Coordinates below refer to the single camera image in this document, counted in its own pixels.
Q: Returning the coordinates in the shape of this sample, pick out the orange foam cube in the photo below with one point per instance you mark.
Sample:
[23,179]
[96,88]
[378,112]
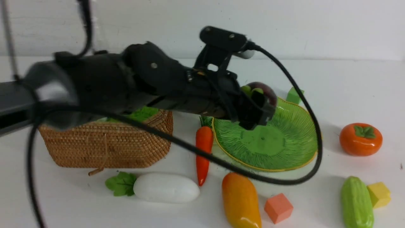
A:
[278,208]

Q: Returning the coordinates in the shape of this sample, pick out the orange yellow toy mango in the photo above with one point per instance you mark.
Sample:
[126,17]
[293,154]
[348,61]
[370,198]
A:
[241,202]

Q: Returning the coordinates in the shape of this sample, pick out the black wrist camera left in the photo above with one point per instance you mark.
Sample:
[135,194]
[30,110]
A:
[220,46]

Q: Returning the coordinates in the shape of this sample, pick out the light green toy cucumber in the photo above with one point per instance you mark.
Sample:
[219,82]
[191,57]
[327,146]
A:
[357,209]

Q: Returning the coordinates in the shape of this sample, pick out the green leaf-shaped glass plate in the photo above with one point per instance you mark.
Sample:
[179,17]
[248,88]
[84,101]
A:
[287,142]

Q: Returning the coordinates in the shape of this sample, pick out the dark purple toy mangosteen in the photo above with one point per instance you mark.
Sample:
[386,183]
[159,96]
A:
[261,88]

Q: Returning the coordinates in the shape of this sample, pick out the yellow foam cube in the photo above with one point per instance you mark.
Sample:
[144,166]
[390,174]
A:
[379,194]

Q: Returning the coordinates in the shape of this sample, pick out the orange toy persimmon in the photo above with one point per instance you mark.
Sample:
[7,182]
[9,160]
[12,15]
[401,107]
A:
[360,139]

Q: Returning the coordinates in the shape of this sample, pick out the orange toy carrot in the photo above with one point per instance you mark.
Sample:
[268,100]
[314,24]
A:
[204,141]

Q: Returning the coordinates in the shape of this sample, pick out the white toy radish green leaves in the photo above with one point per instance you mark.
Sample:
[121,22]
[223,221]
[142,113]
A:
[154,187]

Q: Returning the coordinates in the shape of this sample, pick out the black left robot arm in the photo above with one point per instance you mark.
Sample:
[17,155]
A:
[143,75]

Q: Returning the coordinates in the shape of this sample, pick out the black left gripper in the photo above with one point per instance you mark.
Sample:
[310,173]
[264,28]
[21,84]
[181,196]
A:
[204,93]

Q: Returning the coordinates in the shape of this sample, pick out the green foam cube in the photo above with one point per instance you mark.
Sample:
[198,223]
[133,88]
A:
[293,97]

